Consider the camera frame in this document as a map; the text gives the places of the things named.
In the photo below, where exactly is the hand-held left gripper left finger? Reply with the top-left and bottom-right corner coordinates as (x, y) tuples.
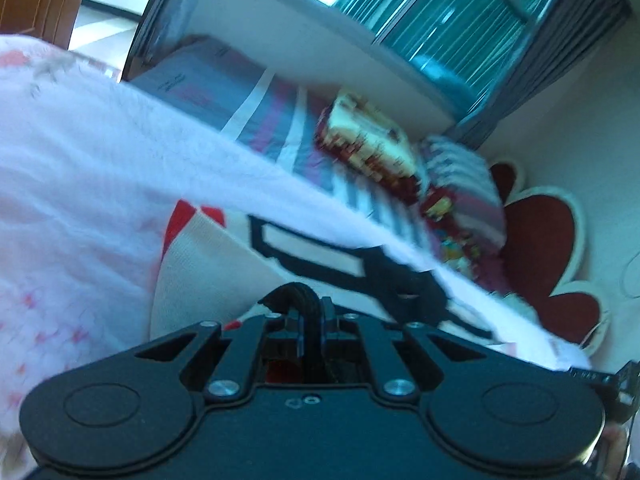
(132, 310), (303, 402)

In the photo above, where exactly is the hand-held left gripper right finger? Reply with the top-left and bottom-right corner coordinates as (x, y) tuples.
(319, 299), (490, 402)

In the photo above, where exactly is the striped knit sweater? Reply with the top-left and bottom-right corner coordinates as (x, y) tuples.
(149, 199), (507, 362)

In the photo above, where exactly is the red scalloped headboard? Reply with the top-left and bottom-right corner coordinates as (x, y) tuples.
(479, 160), (612, 352)

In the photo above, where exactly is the striped pillow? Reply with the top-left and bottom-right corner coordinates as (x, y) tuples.
(414, 134), (509, 283)

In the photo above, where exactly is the red patterned pillow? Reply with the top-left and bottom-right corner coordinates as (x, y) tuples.
(314, 89), (427, 207)

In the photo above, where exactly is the striped grey mattress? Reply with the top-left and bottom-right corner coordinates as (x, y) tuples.
(124, 34), (437, 262)

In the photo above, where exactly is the teal sheer curtain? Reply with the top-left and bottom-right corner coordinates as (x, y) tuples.
(330, 0), (551, 106)

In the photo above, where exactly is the grey curtain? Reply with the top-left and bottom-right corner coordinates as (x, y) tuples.
(449, 0), (632, 152)
(124, 0), (222, 82)

